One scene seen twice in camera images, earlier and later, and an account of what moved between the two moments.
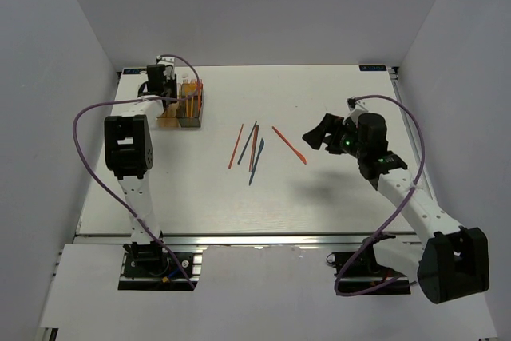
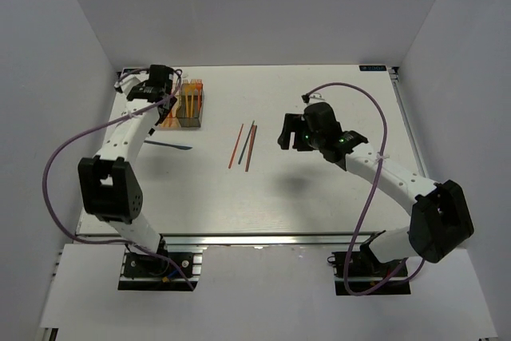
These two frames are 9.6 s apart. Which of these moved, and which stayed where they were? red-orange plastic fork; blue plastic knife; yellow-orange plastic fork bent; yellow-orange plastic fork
Moved: blue plastic knife
Stayed: red-orange plastic fork; yellow-orange plastic fork; yellow-orange plastic fork bent
